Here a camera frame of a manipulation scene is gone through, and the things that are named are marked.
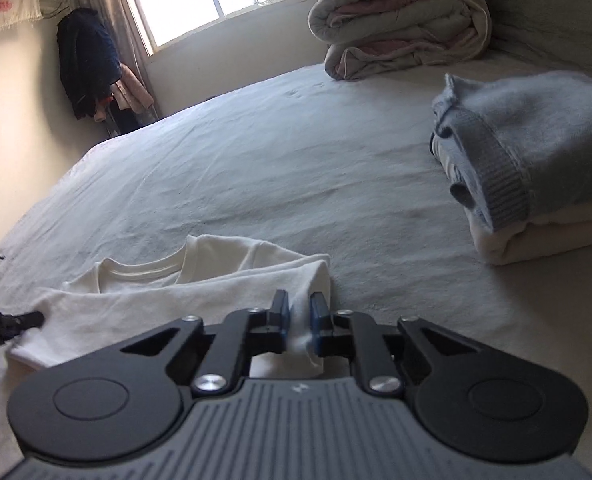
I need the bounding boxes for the cream Pooh t-shirt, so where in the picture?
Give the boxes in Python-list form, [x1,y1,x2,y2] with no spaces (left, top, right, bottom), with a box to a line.
[8,235,331,378]

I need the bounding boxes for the folded grey sweater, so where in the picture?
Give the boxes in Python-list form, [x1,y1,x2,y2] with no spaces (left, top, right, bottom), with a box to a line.
[433,72,592,232]

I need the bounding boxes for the grey bed sheet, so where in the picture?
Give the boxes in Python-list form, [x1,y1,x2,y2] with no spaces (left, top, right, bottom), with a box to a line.
[0,65,592,469]

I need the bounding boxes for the grey window curtain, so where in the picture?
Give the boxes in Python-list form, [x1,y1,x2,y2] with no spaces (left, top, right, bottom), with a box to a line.
[66,0,154,93]

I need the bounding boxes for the folded cream garment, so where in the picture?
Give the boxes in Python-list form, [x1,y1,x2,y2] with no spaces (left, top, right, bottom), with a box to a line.
[465,202,592,266]

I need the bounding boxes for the hanging dark clothes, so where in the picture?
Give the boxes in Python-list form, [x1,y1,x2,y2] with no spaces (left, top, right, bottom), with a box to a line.
[56,8,157,136]

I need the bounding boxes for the folded grey pink duvet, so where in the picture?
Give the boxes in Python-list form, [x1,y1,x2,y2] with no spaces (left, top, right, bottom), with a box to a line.
[308,0,492,80]

